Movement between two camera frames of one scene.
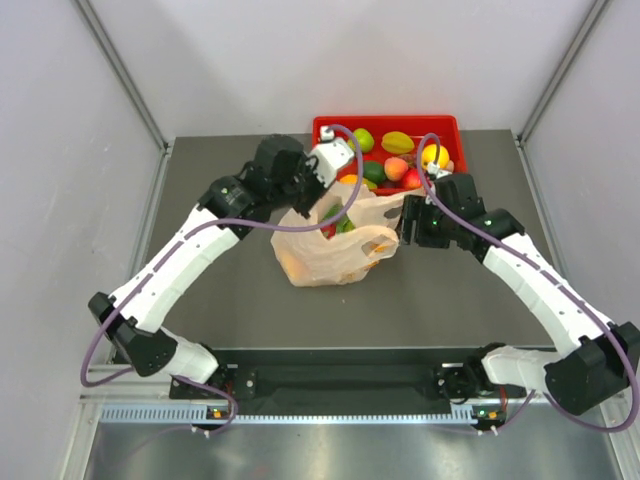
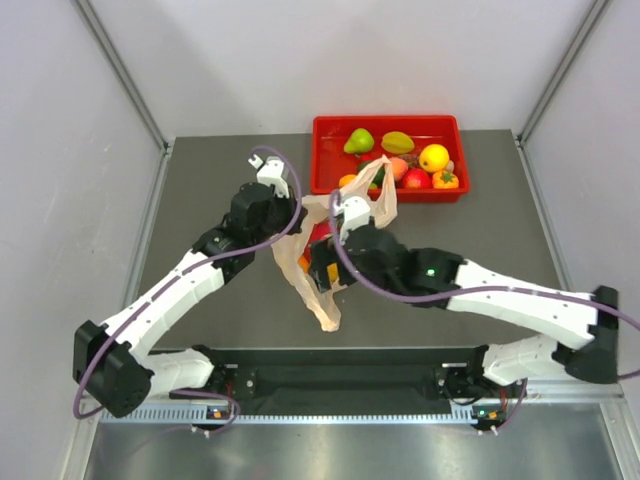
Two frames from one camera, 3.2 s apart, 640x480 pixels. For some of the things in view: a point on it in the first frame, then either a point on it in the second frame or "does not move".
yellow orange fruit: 429,153 does not move
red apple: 411,178 does not move
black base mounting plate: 348,381 does not move
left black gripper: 309,165 → 291,207
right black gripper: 416,207 → 325,252
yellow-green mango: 397,142 does not move
